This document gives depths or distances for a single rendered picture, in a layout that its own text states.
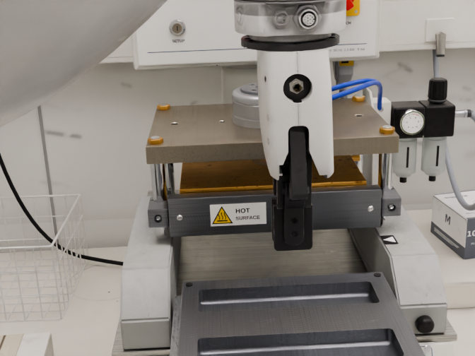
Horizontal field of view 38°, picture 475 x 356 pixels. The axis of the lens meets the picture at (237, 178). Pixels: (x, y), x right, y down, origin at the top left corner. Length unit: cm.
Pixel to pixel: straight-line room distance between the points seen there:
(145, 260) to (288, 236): 21
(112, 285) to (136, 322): 53
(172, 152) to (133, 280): 14
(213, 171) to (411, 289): 26
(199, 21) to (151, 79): 38
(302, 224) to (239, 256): 33
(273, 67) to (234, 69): 47
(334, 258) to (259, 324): 28
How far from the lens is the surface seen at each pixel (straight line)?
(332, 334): 62
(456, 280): 115
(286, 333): 61
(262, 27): 50
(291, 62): 50
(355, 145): 75
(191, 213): 75
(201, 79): 129
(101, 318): 114
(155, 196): 76
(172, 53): 93
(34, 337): 95
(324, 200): 75
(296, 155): 51
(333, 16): 51
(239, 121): 80
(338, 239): 94
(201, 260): 88
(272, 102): 50
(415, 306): 73
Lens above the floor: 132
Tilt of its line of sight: 20 degrees down
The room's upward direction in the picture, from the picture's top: 2 degrees counter-clockwise
